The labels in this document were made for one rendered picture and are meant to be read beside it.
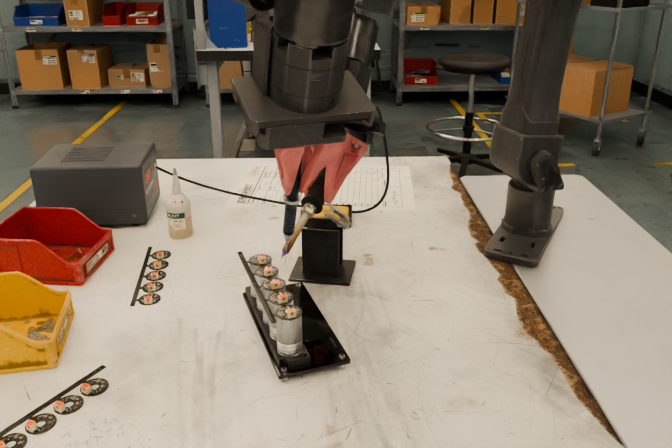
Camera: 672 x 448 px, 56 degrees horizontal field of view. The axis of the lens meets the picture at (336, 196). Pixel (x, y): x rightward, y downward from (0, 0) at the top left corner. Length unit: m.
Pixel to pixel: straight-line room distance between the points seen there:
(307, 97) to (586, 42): 5.15
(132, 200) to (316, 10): 0.56
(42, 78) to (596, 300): 4.66
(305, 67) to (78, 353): 0.39
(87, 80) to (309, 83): 4.56
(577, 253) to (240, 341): 0.46
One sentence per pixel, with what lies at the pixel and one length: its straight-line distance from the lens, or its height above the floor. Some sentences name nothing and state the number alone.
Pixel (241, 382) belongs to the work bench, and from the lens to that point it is 0.63.
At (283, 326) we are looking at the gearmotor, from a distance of 0.60.
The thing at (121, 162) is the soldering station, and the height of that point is 0.85.
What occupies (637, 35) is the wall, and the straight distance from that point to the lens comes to 5.74.
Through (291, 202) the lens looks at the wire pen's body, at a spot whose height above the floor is 0.92.
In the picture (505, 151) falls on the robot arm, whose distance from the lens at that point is 0.86.
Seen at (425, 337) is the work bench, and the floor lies 0.75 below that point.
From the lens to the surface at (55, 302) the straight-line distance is 0.76.
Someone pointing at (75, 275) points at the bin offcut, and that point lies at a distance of 0.82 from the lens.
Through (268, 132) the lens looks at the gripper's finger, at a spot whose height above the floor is 1.00.
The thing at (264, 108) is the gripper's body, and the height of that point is 1.02.
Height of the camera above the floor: 1.13
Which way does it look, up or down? 22 degrees down
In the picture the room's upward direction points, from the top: straight up
